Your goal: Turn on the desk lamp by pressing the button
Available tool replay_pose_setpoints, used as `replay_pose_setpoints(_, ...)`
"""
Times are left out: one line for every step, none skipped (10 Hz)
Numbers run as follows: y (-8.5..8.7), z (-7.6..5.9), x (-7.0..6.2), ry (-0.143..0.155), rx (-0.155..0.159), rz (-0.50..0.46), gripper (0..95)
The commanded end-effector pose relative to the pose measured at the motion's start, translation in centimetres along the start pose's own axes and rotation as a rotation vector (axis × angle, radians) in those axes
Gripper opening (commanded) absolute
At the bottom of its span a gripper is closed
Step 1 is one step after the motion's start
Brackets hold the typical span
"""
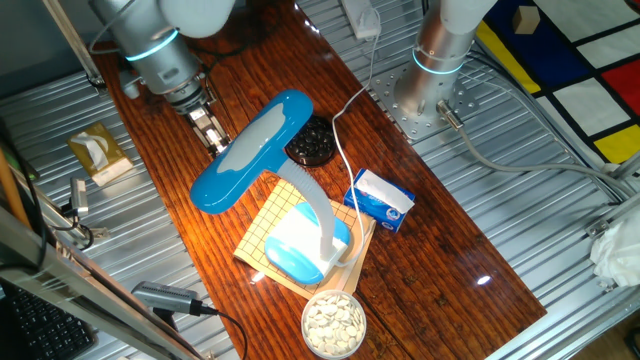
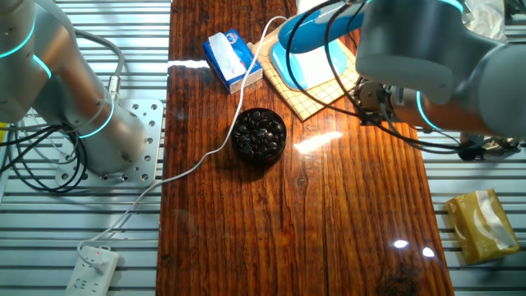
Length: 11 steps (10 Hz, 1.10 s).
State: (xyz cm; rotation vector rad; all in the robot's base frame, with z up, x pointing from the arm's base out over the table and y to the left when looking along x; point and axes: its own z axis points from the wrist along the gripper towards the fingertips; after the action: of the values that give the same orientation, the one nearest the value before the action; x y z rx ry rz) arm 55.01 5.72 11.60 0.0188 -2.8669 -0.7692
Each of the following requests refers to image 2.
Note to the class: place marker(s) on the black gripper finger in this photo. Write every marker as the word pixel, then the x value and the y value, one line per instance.
pixel 358 88
pixel 360 115

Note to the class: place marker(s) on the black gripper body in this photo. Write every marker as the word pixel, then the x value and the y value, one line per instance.
pixel 374 98

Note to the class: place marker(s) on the blue and white desk lamp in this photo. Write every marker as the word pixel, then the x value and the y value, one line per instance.
pixel 312 37

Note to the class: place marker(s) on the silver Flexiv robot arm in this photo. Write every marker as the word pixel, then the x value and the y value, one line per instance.
pixel 431 41

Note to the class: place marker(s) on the beige grid go board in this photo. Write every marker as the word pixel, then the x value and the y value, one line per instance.
pixel 304 103

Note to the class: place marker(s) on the black bowl of go stones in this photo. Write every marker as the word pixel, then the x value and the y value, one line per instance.
pixel 259 135

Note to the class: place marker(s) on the blue tissue pack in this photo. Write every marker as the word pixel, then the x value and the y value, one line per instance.
pixel 232 59

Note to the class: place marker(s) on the clear plastic bag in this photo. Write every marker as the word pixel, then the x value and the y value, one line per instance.
pixel 487 18

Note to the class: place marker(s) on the yellow tissue pack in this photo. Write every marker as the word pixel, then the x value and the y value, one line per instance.
pixel 481 228

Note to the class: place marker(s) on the white power strip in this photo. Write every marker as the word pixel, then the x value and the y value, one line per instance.
pixel 92 273

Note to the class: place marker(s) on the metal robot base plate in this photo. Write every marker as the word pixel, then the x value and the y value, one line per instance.
pixel 152 135

